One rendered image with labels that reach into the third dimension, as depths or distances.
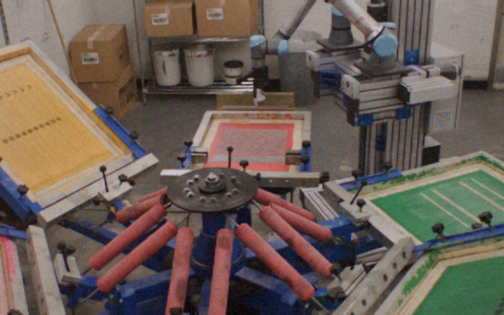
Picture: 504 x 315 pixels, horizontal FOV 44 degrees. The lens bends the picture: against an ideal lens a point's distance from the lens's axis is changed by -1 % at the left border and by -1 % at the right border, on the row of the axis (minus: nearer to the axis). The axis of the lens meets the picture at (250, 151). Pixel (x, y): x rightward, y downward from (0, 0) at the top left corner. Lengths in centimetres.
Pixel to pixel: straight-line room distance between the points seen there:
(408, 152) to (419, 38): 69
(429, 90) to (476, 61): 346
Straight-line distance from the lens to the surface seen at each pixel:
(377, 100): 333
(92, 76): 603
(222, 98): 330
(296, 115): 342
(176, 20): 616
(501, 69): 691
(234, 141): 319
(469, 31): 665
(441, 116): 378
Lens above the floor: 229
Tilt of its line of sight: 26 degrees down
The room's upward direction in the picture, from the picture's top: 2 degrees counter-clockwise
